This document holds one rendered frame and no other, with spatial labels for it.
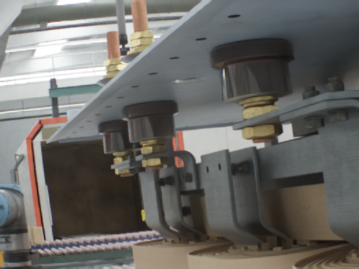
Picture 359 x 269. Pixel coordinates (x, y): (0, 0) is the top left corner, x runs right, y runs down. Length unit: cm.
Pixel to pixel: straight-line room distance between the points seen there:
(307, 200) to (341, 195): 31
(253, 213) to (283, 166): 14
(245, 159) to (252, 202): 7
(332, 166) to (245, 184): 40
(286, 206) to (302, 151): 19
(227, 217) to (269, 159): 11
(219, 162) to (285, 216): 14
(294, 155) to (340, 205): 24
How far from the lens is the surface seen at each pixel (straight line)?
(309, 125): 82
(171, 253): 150
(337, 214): 84
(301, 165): 104
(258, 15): 80
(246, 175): 121
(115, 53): 176
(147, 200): 165
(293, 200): 118
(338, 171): 83
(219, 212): 121
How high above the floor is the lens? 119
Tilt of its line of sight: 4 degrees up
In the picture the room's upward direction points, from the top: 7 degrees counter-clockwise
